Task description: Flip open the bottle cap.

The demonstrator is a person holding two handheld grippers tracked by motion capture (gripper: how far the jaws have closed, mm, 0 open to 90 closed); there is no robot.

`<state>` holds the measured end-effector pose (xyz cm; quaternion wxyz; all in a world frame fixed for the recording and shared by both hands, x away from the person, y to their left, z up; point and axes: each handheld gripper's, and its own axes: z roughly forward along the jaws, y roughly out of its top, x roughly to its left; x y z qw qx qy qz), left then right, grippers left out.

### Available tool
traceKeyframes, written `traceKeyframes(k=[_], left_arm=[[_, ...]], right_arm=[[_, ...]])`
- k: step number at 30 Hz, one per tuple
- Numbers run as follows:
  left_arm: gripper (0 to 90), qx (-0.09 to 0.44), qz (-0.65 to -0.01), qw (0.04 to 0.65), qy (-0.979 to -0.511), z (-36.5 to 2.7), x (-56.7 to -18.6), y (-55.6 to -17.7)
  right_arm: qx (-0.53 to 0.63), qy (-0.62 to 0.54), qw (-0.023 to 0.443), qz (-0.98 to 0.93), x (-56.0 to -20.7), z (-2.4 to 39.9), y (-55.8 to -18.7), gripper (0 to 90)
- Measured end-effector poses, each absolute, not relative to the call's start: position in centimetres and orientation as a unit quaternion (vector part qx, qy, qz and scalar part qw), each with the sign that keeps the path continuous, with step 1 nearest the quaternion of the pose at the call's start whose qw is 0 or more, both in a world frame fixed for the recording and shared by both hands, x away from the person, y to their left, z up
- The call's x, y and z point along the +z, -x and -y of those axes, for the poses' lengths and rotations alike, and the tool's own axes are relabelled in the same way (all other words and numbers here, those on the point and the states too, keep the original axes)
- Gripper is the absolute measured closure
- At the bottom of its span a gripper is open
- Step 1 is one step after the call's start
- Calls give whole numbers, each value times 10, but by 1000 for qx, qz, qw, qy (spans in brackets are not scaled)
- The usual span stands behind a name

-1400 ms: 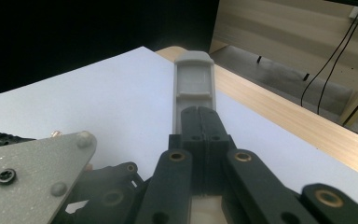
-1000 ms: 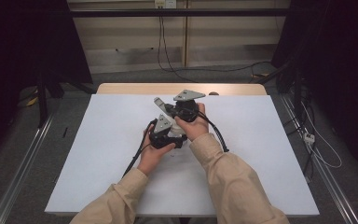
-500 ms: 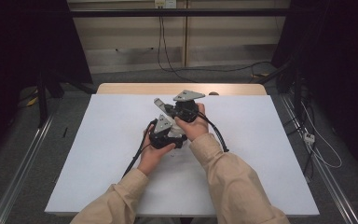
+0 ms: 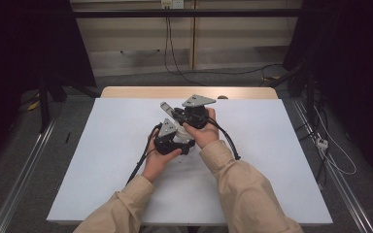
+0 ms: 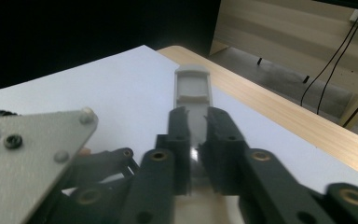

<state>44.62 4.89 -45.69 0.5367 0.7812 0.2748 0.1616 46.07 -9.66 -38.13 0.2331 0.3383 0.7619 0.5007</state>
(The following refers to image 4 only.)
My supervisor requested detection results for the white floor cable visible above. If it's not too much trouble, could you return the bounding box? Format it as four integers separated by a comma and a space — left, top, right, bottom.
313, 106, 357, 177

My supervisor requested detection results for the clear plastic jar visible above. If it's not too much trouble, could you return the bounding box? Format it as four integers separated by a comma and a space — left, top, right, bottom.
174, 125, 196, 145

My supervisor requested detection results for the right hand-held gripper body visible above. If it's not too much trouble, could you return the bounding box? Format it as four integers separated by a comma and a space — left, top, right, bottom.
182, 94, 217, 130

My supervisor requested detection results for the wooden table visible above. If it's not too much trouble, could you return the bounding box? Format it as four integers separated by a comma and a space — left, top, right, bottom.
100, 85, 279, 100

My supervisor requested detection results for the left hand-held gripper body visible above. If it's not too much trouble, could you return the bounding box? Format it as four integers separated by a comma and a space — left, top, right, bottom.
153, 117, 185, 156

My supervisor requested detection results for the aluminium floor rail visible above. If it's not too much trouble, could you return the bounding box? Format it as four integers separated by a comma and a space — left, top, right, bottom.
291, 96, 373, 233
0, 118, 58, 233

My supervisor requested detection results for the left hand-held gripper black cable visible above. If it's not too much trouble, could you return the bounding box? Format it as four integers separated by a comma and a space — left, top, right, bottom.
125, 122, 163, 185

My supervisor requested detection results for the white wall socket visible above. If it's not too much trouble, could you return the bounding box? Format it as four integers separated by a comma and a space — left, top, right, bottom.
160, 0, 185, 10

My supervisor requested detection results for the black hanging cable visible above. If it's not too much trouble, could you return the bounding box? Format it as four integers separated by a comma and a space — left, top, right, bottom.
163, 16, 208, 86

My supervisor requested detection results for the black metal stand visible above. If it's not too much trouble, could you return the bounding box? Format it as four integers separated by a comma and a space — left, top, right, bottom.
38, 73, 52, 134

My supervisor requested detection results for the black floor cable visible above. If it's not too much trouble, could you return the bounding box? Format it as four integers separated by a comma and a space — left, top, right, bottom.
174, 63, 285, 78

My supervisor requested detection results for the black metal stand post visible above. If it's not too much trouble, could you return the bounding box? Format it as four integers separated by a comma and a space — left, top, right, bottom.
305, 69, 317, 128

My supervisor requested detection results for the person's right hand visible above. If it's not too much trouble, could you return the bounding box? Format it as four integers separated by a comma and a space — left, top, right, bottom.
183, 107, 220, 150

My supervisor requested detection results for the black curtain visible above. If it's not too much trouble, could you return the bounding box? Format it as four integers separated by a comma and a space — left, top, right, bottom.
283, 0, 373, 187
0, 0, 97, 174

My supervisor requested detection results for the white power strip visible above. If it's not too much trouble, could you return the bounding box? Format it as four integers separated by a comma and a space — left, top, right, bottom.
316, 137, 330, 151

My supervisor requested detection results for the black horizontal metal bar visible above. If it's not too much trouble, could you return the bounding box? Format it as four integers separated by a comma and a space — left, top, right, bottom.
72, 9, 305, 18

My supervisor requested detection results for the person's left hand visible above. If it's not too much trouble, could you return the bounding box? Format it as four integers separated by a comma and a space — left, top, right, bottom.
141, 148, 183, 184

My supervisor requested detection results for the white board on table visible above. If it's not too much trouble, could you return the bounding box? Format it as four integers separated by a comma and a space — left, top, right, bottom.
46, 97, 334, 226

